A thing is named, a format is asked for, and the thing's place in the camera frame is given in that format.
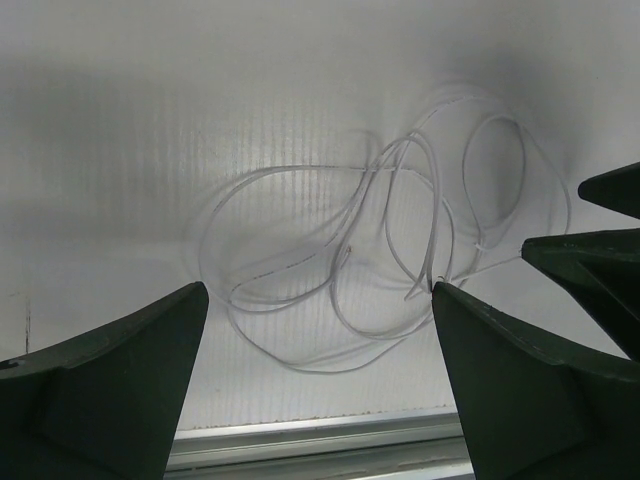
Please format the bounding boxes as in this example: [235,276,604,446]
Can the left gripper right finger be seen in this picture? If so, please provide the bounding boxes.
[432,282,639,479]

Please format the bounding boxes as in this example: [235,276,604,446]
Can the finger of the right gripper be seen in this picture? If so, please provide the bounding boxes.
[578,163,640,218]
[521,229,639,362]

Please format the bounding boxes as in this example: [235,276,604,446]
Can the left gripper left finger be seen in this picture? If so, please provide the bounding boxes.
[1,282,209,479]

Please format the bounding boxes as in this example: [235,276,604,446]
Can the white wire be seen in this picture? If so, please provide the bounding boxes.
[197,94,572,376]

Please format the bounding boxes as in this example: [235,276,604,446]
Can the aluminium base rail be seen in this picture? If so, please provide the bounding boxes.
[165,409,474,479]

